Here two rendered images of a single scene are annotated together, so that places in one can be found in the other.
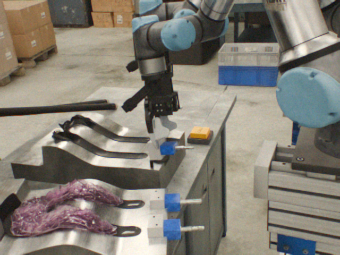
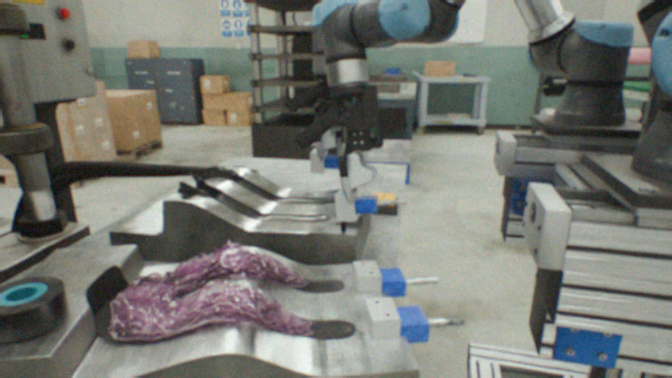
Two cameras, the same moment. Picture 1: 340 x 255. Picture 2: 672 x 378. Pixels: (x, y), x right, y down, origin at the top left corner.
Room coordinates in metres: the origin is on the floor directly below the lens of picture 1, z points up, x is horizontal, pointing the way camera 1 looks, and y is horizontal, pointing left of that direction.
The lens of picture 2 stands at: (0.33, 0.18, 1.20)
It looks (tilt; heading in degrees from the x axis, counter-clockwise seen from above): 18 degrees down; 351
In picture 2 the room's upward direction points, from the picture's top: straight up
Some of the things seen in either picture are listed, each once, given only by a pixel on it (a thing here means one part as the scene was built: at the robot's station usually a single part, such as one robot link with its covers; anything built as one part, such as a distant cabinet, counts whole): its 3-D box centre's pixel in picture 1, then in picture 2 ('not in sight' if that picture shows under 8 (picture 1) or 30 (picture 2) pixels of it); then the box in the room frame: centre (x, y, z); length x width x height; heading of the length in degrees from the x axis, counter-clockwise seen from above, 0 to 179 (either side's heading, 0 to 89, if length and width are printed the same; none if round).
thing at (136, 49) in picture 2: not in sight; (143, 49); (8.40, 2.23, 1.26); 0.42 x 0.33 x 0.29; 70
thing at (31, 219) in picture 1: (65, 206); (214, 286); (0.86, 0.27, 0.90); 0.26 x 0.18 x 0.08; 88
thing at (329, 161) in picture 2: not in sight; (337, 161); (1.38, 0.01, 0.93); 0.13 x 0.05 x 0.05; 70
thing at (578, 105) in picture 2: not in sight; (591, 100); (1.27, -0.59, 1.09); 0.15 x 0.15 x 0.10
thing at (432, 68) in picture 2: not in sight; (439, 71); (6.68, -2.40, 0.94); 0.41 x 0.33 x 0.29; 78
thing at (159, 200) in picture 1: (176, 202); (396, 282); (0.90, 0.00, 0.86); 0.13 x 0.05 x 0.05; 88
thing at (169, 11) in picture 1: (183, 14); not in sight; (1.37, -0.07, 1.25); 0.11 x 0.11 x 0.08; 1
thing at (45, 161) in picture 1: (100, 148); (251, 212); (1.22, 0.23, 0.87); 0.50 x 0.26 x 0.14; 70
